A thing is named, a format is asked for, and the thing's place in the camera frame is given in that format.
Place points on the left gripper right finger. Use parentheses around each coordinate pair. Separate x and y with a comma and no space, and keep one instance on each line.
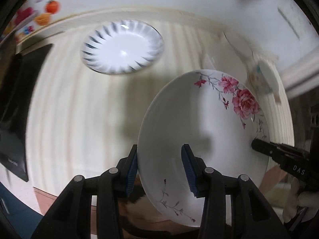
(234,207)

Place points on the white plate pink flowers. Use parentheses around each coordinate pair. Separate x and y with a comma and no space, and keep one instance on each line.
(218,117)

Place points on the small bowl coloured dots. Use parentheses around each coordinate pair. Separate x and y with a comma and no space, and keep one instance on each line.
(263,79)

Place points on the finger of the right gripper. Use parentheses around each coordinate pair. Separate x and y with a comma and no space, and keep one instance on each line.
(276,151)

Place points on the striped table mat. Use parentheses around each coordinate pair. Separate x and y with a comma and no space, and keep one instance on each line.
(83,122)

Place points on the black induction cooktop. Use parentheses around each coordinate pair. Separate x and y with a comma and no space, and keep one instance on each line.
(16,93)

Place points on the colourful fruit sticker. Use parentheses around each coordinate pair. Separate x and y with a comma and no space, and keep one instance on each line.
(31,16)

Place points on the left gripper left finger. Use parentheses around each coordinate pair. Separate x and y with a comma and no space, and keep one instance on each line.
(70,214)

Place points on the white plate blue stripes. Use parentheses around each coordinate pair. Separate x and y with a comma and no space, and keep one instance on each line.
(121,47)

